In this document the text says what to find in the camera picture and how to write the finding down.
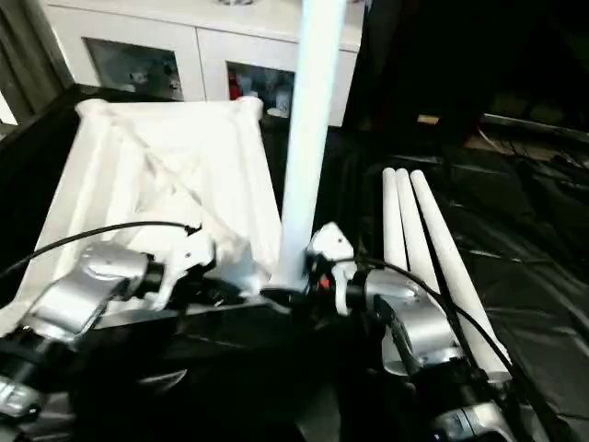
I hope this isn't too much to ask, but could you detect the white plastic table leg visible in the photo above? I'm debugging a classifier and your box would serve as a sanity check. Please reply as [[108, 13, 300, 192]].
[[269, 0, 347, 296], [381, 168, 410, 273], [395, 168, 442, 290], [409, 169, 513, 375]]

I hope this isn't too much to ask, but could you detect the white plastic table top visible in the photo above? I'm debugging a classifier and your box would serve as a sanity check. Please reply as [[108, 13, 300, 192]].
[[0, 96, 283, 337]]

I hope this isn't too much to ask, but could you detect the black plastic mat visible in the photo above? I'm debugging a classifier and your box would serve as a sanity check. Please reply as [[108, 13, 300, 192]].
[[0, 87, 589, 442]]

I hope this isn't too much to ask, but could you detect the white glass-door cabinet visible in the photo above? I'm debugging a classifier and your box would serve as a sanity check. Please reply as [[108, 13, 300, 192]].
[[45, 0, 360, 128]]

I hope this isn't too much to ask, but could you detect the large black box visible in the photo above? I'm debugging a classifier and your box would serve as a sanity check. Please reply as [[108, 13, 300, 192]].
[[342, 0, 589, 144]]

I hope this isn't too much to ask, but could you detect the grey-brown curtain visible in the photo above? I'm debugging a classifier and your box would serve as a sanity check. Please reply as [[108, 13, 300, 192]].
[[0, 0, 75, 125]]

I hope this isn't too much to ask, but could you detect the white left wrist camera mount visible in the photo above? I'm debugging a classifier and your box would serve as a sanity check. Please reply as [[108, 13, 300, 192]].
[[157, 224, 218, 311]]

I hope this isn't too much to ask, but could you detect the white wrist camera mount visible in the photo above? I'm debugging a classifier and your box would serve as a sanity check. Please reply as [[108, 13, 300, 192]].
[[157, 224, 218, 311], [306, 222, 365, 317]]

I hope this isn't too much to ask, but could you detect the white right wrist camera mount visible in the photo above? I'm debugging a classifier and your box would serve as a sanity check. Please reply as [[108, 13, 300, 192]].
[[306, 222, 365, 317]]

